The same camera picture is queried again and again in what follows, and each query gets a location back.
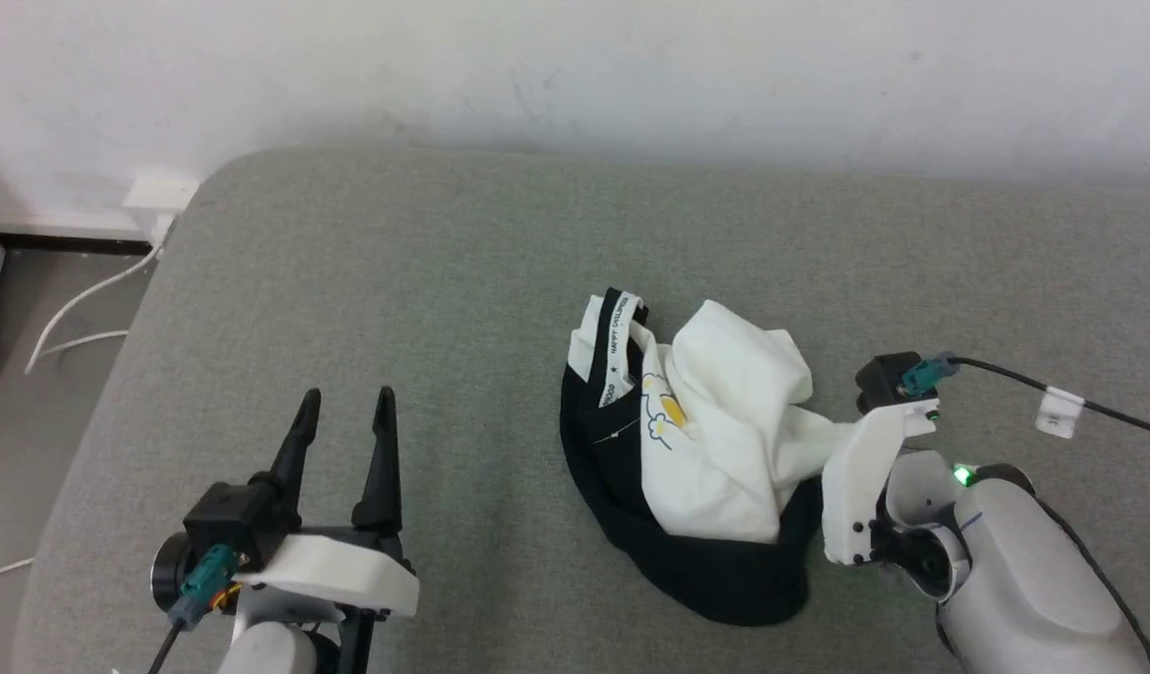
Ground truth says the left cable with teal plug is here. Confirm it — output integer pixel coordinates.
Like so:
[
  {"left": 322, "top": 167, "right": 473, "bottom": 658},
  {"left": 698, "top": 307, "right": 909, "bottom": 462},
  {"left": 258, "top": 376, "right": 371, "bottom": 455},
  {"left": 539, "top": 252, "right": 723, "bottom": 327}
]
[{"left": 147, "top": 545, "right": 243, "bottom": 674}]

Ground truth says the white wall socket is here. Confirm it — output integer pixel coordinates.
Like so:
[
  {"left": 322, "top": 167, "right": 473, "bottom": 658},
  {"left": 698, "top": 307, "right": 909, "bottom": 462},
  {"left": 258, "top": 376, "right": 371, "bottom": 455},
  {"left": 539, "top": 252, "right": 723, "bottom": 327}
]
[{"left": 123, "top": 170, "right": 201, "bottom": 246}]

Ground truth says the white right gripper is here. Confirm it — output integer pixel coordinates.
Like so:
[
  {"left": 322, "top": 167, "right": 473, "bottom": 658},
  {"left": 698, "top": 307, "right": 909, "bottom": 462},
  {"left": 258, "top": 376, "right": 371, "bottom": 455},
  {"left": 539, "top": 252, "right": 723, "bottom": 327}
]
[{"left": 820, "top": 404, "right": 941, "bottom": 568}]

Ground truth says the white and black t-shirt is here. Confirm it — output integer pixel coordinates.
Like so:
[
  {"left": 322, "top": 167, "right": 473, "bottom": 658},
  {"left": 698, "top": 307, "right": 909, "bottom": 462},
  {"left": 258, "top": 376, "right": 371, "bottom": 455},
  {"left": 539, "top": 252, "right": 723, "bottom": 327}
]
[{"left": 559, "top": 288, "right": 862, "bottom": 626}]

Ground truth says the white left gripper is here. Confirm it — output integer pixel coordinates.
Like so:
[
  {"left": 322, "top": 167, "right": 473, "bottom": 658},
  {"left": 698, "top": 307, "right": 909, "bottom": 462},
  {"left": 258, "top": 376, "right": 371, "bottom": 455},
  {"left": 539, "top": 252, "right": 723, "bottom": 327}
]
[{"left": 231, "top": 385, "right": 420, "bottom": 621}]

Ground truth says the white cable tag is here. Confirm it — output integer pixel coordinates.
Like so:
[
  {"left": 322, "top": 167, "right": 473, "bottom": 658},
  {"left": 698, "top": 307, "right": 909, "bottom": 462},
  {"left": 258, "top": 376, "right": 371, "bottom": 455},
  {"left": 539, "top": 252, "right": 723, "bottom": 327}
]
[{"left": 1036, "top": 385, "right": 1087, "bottom": 440}]

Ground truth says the short white floor cable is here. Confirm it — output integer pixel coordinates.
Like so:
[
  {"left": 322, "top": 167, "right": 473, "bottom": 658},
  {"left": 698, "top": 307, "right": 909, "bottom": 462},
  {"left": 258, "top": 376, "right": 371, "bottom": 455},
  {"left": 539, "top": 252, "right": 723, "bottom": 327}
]
[{"left": 39, "top": 330, "right": 130, "bottom": 360}]

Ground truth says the grey fabric sofa cushion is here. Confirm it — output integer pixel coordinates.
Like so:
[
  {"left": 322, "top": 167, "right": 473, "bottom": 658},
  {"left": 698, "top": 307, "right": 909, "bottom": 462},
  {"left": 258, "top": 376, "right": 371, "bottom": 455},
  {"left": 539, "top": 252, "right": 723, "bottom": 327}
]
[{"left": 11, "top": 145, "right": 1150, "bottom": 674}]

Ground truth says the long white floor cable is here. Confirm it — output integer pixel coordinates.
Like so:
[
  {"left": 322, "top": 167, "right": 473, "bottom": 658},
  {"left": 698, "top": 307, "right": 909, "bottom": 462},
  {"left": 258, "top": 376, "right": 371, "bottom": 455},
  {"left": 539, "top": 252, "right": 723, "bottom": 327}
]
[{"left": 24, "top": 217, "right": 175, "bottom": 375}]

